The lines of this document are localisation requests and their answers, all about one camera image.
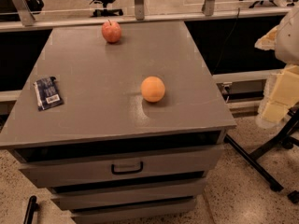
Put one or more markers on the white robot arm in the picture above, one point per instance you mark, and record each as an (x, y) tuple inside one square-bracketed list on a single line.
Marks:
[(286, 49)]

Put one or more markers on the black drawer handle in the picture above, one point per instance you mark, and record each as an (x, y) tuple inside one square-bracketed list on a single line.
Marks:
[(127, 168)]

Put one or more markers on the orange fruit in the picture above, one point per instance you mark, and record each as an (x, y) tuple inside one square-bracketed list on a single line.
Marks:
[(152, 89)]

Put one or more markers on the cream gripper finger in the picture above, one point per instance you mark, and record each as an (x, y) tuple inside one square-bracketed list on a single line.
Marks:
[(281, 93), (268, 41)]

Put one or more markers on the black handle bottom left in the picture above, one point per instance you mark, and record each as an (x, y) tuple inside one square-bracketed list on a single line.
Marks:
[(32, 206)]

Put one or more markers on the blue snack packet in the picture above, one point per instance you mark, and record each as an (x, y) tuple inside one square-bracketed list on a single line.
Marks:
[(47, 94)]

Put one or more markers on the red apple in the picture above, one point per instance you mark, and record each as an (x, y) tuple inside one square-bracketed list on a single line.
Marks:
[(111, 31)]

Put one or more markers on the grey drawer cabinet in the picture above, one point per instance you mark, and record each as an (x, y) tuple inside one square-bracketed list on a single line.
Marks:
[(104, 120)]

